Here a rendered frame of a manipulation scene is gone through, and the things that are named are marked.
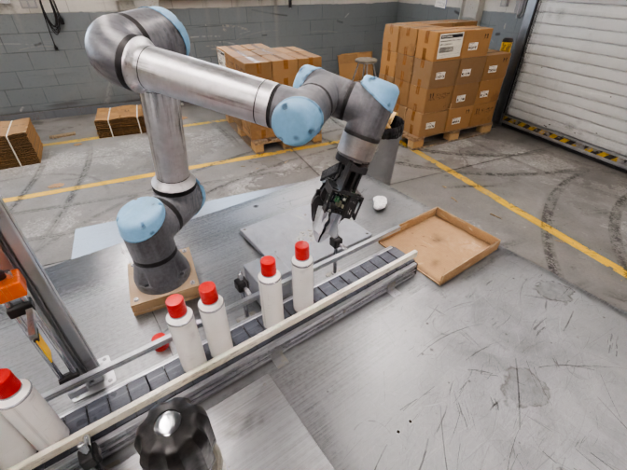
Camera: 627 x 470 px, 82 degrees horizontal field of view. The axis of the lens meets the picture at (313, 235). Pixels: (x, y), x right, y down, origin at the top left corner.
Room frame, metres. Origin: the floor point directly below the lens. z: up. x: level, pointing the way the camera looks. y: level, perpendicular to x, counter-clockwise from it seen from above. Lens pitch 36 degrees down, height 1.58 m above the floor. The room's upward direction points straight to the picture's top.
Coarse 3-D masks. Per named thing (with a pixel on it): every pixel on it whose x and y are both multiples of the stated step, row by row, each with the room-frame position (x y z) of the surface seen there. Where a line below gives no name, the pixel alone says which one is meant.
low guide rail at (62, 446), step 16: (384, 272) 0.75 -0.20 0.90; (352, 288) 0.68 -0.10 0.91; (320, 304) 0.62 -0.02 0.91; (288, 320) 0.57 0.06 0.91; (256, 336) 0.52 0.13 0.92; (224, 352) 0.48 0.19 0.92; (240, 352) 0.49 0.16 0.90; (208, 368) 0.45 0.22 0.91; (176, 384) 0.41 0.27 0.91; (144, 400) 0.37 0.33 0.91; (112, 416) 0.34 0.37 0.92; (80, 432) 0.31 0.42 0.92; (96, 432) 0.32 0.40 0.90; (48, 448) 0.28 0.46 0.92; (64, 448) 0.29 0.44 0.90; (16, 464) 0.26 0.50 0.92; (32, 464) 0.26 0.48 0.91
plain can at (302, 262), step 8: (296, 248) 0.63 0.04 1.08; (304, 248) 0.63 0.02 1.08; (296, 256) 0.63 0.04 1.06; (304, 256) 0.63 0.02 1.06; (312, 256) 0.65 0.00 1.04; (296, 264) 0.62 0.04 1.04; (304, 264) 0.62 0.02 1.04; (312, 264) 0.63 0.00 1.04; (296, 272) 0.62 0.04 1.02; (304, 272) 0.62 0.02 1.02; (312, 272) 0.63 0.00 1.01; (296, 280) 0.62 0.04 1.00; (304, 280) 0.62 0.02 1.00; (312, 280) 0.63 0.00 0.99; (296, 288) 0.62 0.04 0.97; (304, 288) 0.62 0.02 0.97; (312, 288) 0.63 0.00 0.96; (296, 296) 0.62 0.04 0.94; (304, 296) 0.62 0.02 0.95; (312, 296) 0.63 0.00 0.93; (296, 304) 0.62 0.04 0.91; (304, 304) 0.62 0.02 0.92; (312, 304) 0.63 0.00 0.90
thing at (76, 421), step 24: (360, 264) 0.81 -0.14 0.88; (384, 264) 0.81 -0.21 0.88; (408, 264) 0.81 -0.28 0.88; (336, 288) 0.71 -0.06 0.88; (360, 288) 0.71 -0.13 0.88; (288, 312) 0.62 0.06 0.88; (240, 336) 0.55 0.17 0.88; (144, 384) 0.42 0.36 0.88; (192, 384) 0.42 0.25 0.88; (96, 408) 0.37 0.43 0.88; (144, 408) 0.37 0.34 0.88; (72, 432) 0.33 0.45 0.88
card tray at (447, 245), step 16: (400, 224) 1.04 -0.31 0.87; (416, 224) 1.09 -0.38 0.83; (432, 224) 1.09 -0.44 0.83; (448, 224) 1.09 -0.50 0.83; (464, 224) 1.05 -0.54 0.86; (384, 240) 0.99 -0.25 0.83; (400, 240) 0.99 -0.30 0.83; (416, 240) 0.99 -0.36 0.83; (432, 240) 0.99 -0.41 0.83; (448, 240) 0.99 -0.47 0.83; (464, 240) 0.99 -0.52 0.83; (480, 240) 0.99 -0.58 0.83; (496, 240) 0.95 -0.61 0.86; (416, 256) 0.90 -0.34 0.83; (432, 256) 0.90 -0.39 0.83; (448, 256) 0.90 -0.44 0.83; (464, 256) 0.90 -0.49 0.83; (480, 256) 0.88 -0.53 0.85; (432, 272) 0.82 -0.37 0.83; (448, 272) 0.79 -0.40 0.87
